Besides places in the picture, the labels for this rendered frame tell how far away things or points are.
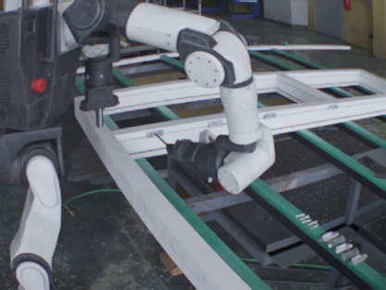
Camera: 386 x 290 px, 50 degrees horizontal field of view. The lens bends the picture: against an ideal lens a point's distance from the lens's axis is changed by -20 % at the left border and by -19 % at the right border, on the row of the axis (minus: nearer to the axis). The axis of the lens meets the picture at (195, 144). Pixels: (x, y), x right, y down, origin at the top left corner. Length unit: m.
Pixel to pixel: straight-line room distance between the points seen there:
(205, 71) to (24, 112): 0.41
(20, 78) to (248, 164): 0.53
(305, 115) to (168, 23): 0.85
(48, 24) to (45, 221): 0.54
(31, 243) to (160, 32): 0.71
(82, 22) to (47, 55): 0.14
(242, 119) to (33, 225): 0.65
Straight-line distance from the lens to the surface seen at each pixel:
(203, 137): 1.22
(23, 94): 1.02
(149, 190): 1.07
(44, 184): 1.20
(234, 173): 1.01
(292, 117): 1.63
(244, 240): 1.58
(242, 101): 0.94
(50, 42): 1.06
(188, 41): 0.89
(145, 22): 0.95
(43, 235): 1.32
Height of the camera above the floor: 1.42
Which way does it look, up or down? 22 degrees down
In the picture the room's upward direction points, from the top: straight up
